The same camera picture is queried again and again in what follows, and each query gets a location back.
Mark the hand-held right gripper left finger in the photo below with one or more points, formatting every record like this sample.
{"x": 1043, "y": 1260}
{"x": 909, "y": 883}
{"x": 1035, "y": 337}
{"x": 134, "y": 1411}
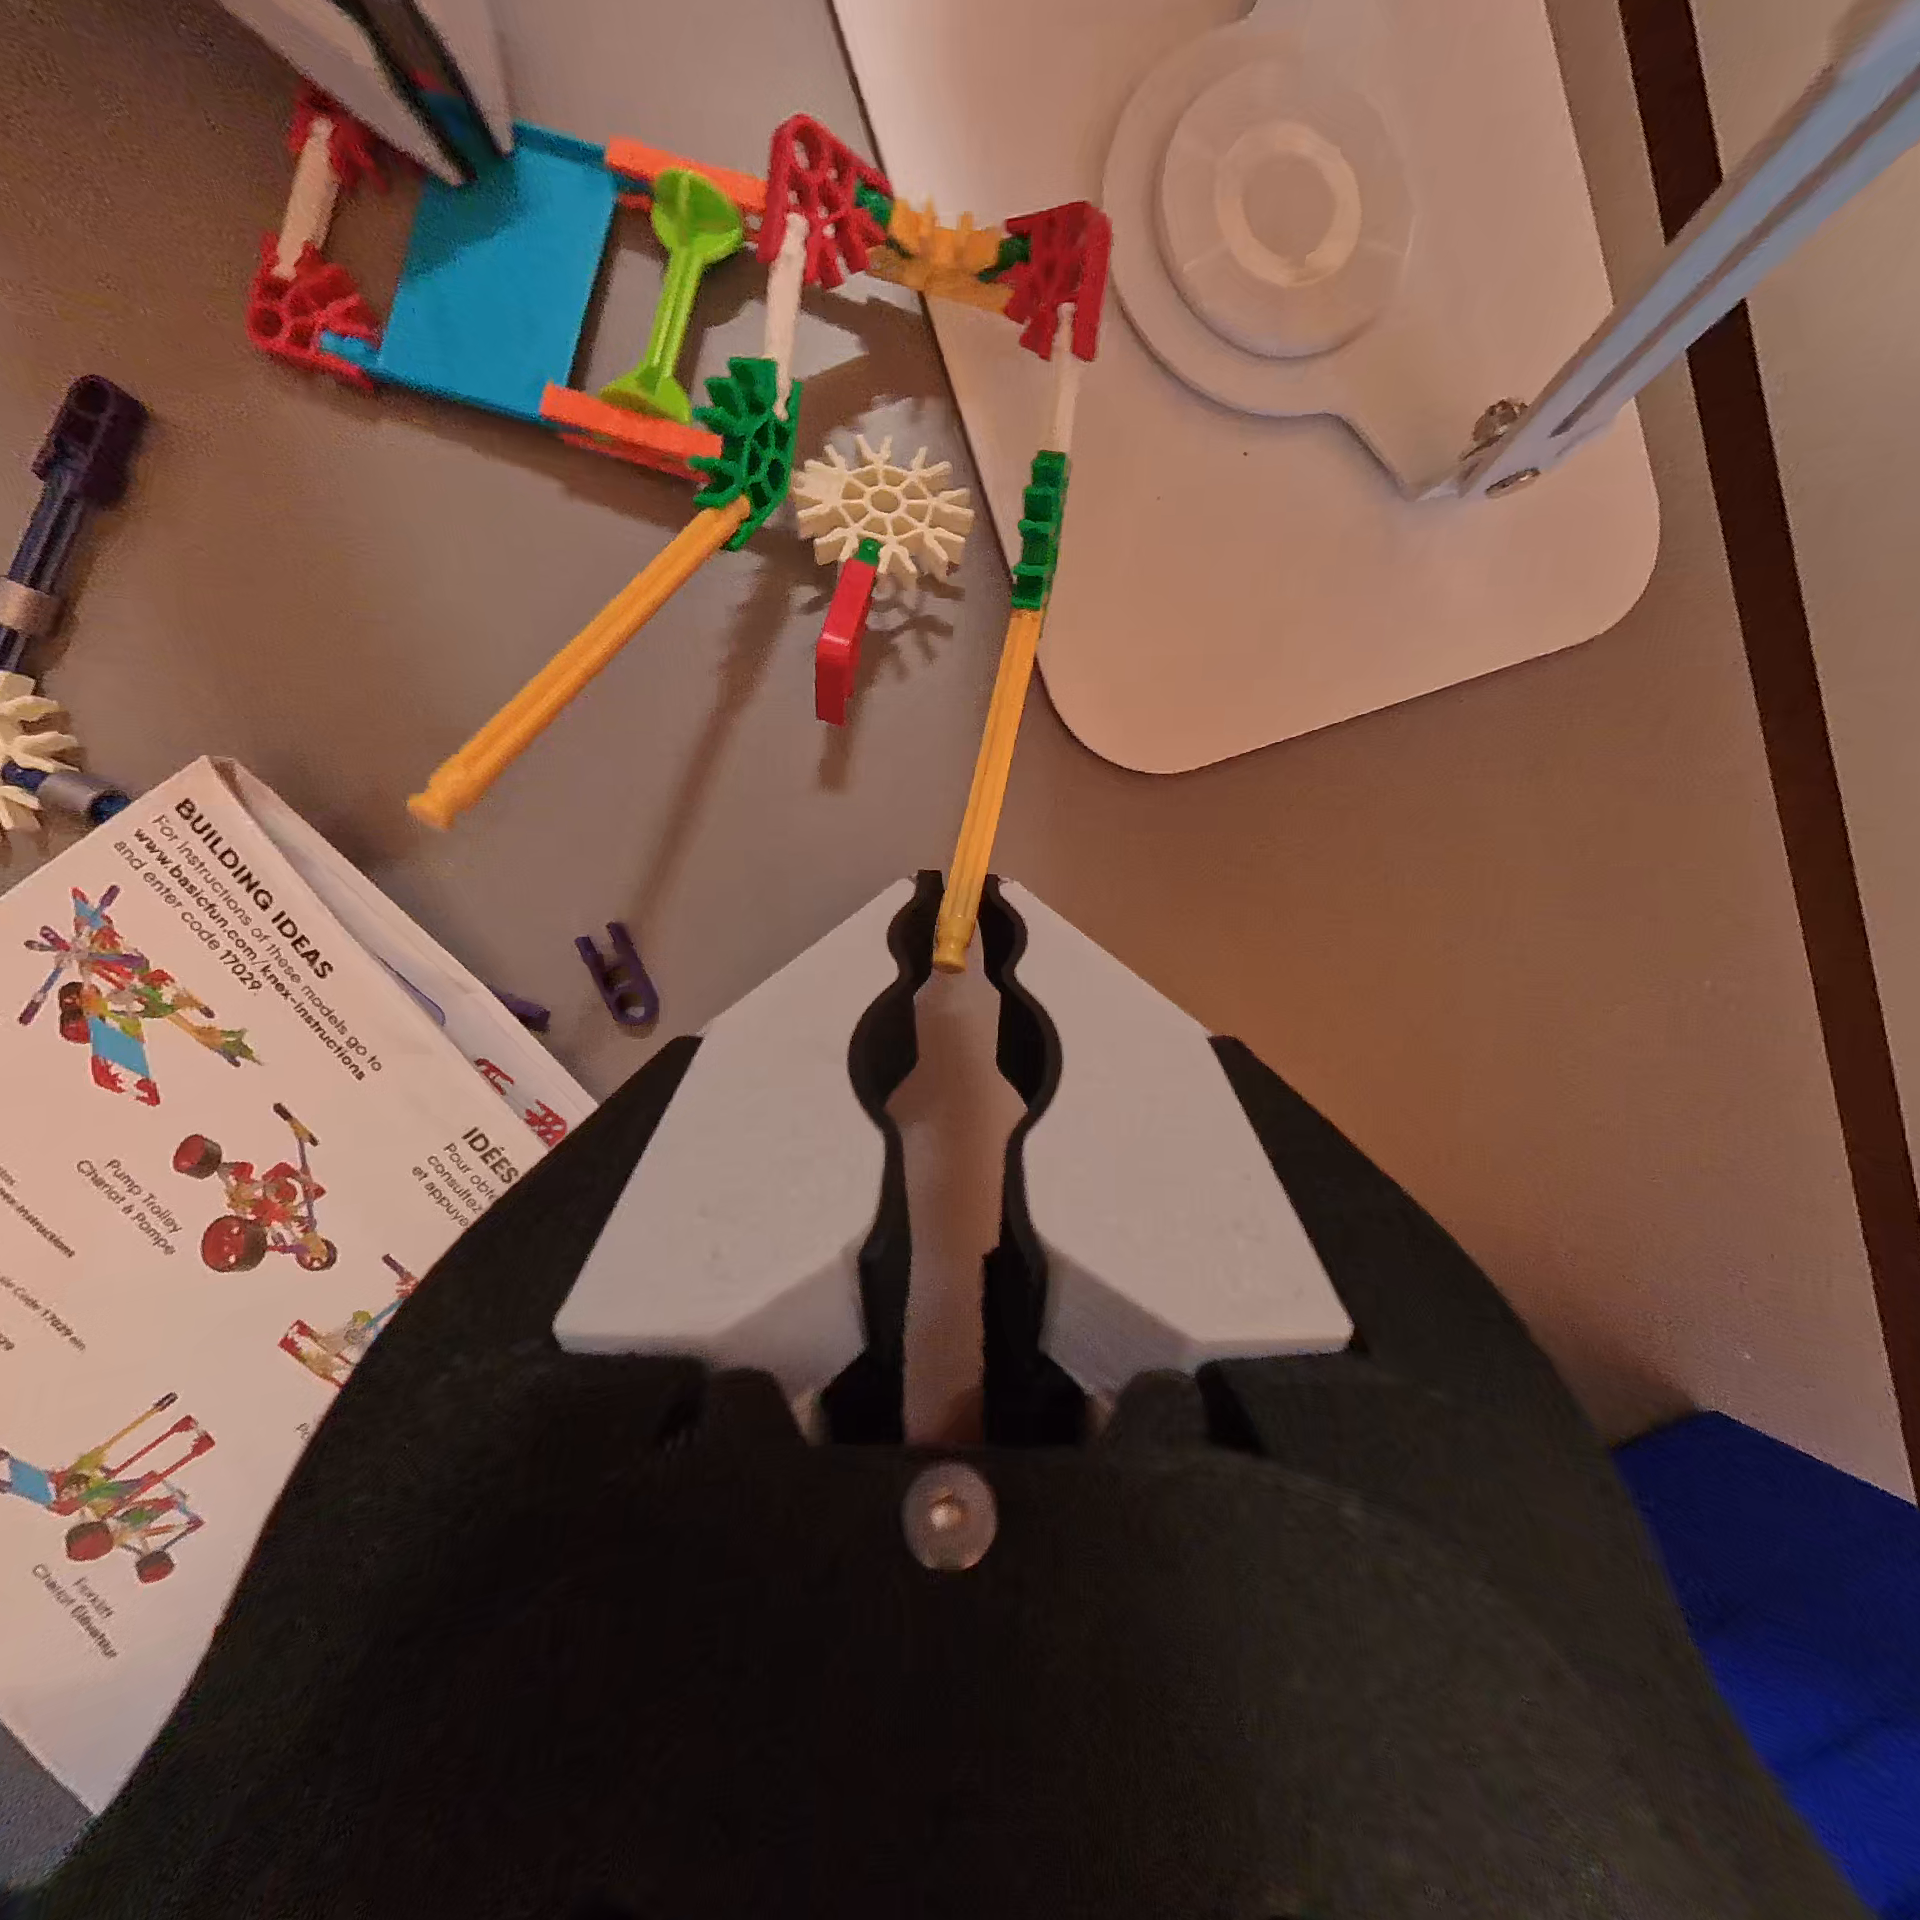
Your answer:
{"x": 720, "y": 1201}

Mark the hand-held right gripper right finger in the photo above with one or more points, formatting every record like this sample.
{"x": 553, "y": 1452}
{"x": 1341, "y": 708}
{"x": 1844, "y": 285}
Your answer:
{"x": 1184, "y": 1201}

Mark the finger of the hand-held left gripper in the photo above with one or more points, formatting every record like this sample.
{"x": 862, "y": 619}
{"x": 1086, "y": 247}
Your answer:
{"x": 475, "y": 61}
{"x": 329, "y": 61}

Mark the colourful construction toy model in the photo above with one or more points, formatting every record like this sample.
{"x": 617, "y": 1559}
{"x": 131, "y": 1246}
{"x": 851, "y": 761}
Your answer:
{"x": 494, "y": 285}

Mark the yellow plastic rod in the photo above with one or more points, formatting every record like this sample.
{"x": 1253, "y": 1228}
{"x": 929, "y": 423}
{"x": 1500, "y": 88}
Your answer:
{"x": 997, "y": 750}
{"x": 587, "y": 661}

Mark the white tabbed booklet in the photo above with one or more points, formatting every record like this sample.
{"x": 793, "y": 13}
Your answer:
{"x": 528, "y": 1118}

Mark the purple clip connector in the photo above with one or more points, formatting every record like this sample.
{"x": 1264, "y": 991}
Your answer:
{"x": 622, "y": 974}

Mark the toy instruction booklet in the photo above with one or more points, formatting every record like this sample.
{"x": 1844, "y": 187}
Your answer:
{"x": 196, "y": 1201}

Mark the white metal stand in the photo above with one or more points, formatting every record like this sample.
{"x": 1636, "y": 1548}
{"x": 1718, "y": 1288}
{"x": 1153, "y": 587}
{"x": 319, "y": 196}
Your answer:
{"x": 1424, "y": 569}

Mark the blue plastic bin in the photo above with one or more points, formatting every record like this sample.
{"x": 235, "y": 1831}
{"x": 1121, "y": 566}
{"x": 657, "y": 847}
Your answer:
{"x": 1799, "y": 1652}

